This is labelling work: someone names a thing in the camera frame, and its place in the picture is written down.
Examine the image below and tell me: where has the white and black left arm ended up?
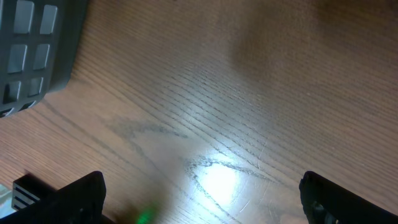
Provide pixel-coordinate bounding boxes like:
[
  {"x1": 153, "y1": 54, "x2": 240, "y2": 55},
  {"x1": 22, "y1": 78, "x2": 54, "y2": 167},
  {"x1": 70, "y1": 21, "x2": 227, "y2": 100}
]
[{"x1": 1, "y1": 171, "x2": 114, "y2": 224}]

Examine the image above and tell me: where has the dark grey plastic basket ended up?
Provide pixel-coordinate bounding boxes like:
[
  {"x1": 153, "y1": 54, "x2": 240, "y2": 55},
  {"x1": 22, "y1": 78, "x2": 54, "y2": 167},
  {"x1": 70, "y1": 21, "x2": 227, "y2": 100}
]
[{"x1": 1, "y1": 0, "x2": 88, "y2": 118}]

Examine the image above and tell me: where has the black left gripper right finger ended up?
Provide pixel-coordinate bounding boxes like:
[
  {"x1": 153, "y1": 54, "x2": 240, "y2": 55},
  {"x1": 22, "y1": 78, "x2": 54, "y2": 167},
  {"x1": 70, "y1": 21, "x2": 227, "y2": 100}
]
[{"x1": 299, "y1": 171, "x2": 397, "y2": 224}]

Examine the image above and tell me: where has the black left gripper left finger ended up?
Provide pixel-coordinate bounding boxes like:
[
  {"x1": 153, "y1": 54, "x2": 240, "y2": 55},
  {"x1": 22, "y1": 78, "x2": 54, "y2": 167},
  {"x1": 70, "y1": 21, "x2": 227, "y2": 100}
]
[{"x1": 1, "y1": 171, "x2": 106, "y2": 224}]

